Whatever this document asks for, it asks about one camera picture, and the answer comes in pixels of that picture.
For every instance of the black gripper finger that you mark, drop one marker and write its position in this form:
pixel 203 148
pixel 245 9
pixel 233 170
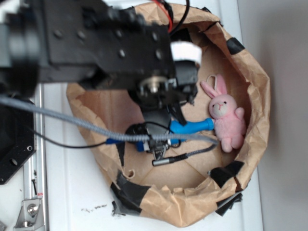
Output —
pixel 176 112

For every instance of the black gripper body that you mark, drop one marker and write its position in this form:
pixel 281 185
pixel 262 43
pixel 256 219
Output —
pixel 158 92

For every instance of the blue plastic bottle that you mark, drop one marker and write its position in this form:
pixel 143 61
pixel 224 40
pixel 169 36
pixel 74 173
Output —
pixel 176 128

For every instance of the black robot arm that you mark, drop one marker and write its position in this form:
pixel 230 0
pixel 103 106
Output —
pixel 97 46

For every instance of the black square block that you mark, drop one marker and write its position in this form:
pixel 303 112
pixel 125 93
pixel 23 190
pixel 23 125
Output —
pixel 186 73

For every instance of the pink plush bunny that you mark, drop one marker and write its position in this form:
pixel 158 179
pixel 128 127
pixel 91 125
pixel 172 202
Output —
pixel 228 118

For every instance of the brown paper bag basin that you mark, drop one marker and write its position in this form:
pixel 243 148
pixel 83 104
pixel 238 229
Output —
pixel 185 192

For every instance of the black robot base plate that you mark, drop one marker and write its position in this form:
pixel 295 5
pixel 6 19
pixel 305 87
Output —
pixel 17 141

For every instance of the aluminium frame rail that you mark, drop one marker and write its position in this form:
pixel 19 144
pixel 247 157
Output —
pixel 35 176

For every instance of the metal corner bracket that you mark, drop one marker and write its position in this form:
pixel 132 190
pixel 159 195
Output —
pixel 30 217

